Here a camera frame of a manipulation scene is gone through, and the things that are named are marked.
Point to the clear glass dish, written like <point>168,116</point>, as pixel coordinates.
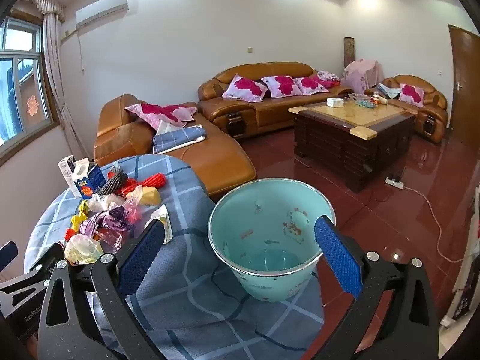
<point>356,96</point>

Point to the pink floral pillow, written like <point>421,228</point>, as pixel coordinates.
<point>311,84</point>
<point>281,84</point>
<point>412,93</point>
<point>161,114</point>
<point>245,88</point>

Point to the rolled brown mat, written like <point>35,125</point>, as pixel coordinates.
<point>348,50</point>

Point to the brown leather chaise sofa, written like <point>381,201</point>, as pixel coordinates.
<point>210,161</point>

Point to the pile of blue candies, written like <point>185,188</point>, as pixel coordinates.
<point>364,104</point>

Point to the pink floral cloth cover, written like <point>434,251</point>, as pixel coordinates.
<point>362,75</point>

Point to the brown leather armchair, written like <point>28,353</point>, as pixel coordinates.
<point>431,114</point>

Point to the red paper window decoration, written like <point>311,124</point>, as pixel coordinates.
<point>33,105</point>

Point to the blue paper carton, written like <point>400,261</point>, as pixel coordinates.
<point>93,178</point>

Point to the folded blue plaid cloth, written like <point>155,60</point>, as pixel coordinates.
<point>176,140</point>

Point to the teal waste bin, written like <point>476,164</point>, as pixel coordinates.
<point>262,210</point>

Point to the black foam fruit net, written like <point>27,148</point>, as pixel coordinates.
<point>112,183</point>

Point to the brown wooden door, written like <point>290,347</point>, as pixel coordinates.
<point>467,82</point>

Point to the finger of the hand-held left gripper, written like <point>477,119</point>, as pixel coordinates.
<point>47,258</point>
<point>7,255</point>

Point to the yellow wrapper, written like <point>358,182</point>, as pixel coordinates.
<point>78,220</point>

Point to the white power strip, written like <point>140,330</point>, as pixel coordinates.
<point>395,183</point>

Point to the white torn packet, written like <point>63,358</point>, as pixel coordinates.
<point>161,217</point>

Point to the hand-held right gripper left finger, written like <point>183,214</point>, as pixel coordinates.
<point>140,251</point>

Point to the light blue cloth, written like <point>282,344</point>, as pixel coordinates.
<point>388,92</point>

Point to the blue plaid tablecloth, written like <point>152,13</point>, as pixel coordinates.
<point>187,210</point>

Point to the red wrapper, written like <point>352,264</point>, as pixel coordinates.
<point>69,233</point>

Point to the pink folded blanket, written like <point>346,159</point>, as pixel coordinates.
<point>329,75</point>

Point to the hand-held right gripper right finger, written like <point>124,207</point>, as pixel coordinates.
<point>337,258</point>

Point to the pale yellow sponge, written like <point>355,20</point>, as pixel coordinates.
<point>148,196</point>

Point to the white cardboard box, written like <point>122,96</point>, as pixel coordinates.
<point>65,172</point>

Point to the white air conditioner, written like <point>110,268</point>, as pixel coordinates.
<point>101,11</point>

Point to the beige curtain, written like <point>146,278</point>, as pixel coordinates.
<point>56,63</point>

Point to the sliding glass window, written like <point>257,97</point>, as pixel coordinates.
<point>22,82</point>

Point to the white and yellow plastic bag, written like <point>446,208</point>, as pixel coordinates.
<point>82,249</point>

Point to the dark wooden coffee table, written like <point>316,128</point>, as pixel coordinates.
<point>337,150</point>

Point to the purple wrapper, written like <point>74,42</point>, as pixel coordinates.
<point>108,219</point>

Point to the white tissue box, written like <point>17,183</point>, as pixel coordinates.
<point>335,102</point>

